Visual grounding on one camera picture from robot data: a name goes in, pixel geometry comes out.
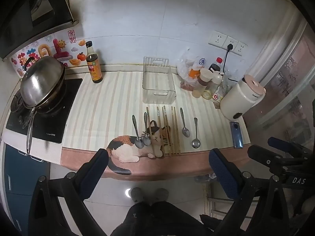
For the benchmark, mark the black glass gas stove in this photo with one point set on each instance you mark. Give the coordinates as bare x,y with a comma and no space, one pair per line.
54,127

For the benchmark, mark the steel wok lid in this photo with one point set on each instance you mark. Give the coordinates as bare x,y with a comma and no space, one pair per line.
41,81

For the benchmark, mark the clear plastic basket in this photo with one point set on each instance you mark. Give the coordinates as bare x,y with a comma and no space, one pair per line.
158,98

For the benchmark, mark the glass sliding door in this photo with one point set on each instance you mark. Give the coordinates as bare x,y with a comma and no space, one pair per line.
290,78

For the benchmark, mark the blue cabinet door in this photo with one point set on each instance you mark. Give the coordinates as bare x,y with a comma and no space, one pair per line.
22,189

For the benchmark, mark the spice jar beige lid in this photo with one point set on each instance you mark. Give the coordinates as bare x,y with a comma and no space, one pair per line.
203,81

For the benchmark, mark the small seasoning packet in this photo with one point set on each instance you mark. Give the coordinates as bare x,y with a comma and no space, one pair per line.
217,99

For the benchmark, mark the set of wooden chopsticks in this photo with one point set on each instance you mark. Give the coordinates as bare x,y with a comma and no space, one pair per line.
177,131

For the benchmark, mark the metal spoon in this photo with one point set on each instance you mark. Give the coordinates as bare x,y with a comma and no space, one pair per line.
147,141
196,143
186,132
139,143

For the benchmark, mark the dark soy sauce bottle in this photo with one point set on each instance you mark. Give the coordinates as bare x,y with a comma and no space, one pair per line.
94,71

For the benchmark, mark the dark sauce bottle red cap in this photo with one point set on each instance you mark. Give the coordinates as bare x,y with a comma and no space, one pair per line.
216,66

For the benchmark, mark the clear plastic bag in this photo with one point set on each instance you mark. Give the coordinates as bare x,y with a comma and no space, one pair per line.
183,66

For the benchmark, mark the clear vinegar bottle black cap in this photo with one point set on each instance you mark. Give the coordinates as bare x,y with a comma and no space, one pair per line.
89,50

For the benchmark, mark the red seal wall sticker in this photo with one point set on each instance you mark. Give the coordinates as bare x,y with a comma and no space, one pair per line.
71,36

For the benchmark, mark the person's dark trousers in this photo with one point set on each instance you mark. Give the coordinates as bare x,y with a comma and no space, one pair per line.
157,218

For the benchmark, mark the striped cat print mat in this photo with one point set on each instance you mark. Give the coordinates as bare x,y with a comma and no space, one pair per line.
103,108

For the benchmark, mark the blue smartphone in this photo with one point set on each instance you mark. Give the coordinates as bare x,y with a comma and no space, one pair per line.
236,135

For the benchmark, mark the clear seasoning jar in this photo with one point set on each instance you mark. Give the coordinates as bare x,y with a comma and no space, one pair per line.
214,83

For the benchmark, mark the cream electric kettle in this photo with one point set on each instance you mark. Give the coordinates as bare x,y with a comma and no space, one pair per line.
240,98

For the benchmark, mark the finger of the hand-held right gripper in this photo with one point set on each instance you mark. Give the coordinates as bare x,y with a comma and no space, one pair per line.
260,154
280,143

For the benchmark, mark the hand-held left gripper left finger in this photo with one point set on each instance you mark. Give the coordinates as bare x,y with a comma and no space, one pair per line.
95,173

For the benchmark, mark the colourful wall stickers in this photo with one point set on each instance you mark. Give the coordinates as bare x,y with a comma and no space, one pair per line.
46,49

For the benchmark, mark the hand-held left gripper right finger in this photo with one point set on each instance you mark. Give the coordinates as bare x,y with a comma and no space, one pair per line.
222,174

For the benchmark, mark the black range hood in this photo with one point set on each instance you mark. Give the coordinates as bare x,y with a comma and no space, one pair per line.
19,17

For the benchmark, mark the grey slipper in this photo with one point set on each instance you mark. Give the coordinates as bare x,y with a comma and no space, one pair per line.
137,194
161,194

